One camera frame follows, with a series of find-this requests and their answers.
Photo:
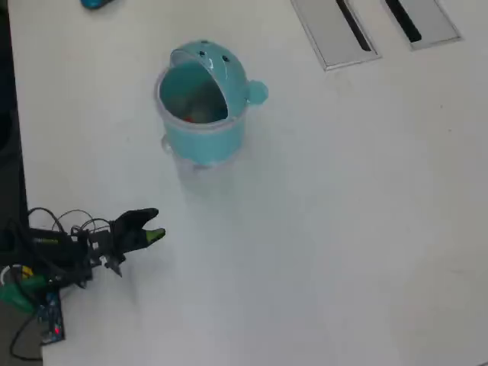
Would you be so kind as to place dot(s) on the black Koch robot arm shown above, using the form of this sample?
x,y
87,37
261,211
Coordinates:
x,y
49,248

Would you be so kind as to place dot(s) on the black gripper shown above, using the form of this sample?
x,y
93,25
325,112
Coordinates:
x,y
110,244

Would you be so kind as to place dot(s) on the teal whale-shaped bin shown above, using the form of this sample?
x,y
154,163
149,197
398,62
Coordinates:
x,y
206,141

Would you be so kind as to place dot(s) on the green table clamp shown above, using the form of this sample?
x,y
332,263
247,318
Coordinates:
x,y
17,295

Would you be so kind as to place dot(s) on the teal plastic object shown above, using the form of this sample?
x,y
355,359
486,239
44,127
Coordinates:
x,y
93,4

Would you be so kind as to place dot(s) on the yellow connector plug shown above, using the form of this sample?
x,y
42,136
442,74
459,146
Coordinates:
x,y
26,272

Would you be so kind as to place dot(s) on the dark furniture beside table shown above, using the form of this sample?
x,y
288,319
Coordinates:
x,y
9,114

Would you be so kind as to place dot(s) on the blue circuit board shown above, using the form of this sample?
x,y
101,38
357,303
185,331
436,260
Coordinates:
x,y
51,316

